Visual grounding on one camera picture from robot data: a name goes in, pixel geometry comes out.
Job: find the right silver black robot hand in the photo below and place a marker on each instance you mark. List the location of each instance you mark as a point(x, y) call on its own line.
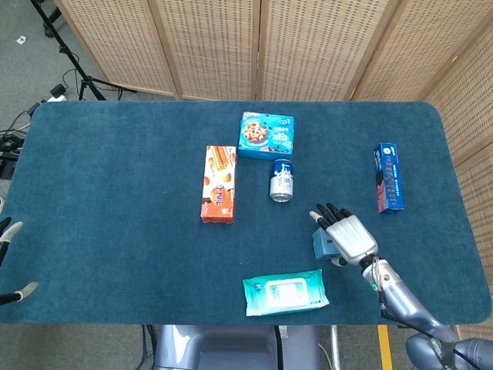
point(352, 237)

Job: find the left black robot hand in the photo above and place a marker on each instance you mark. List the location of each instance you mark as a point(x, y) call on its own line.
point(11, 227)

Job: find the small light blue box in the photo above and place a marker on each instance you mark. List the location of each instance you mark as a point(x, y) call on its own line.
point(321, 244)

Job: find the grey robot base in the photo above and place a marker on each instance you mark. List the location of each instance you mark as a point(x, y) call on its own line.
point(231, 350)

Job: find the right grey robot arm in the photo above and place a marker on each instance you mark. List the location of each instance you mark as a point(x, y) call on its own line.
point(404, 304)

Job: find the blue pink snack package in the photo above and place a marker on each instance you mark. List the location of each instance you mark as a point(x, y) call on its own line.
point(388, 181)

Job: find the orange biscuit box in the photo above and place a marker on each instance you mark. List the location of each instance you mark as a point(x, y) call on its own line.
point(217, 192)

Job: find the green wet wipes pack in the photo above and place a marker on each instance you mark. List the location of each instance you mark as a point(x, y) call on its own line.
point(285, 293)

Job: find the silver blue milk can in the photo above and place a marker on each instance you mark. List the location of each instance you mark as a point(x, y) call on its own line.
point(282, 181)

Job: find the blue felt table mat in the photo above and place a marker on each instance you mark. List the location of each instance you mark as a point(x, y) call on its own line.
point(115, 231)

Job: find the metal table leg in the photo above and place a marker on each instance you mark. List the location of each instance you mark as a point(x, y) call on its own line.
point(335, 347)

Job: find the white power strip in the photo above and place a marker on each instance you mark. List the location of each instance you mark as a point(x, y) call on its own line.
point(56, 99)

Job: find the black tripod stand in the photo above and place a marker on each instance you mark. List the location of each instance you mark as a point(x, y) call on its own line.
point(82, 77)

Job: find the wooden rattan folding screen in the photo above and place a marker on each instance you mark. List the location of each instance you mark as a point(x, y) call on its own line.
point(215, 46)

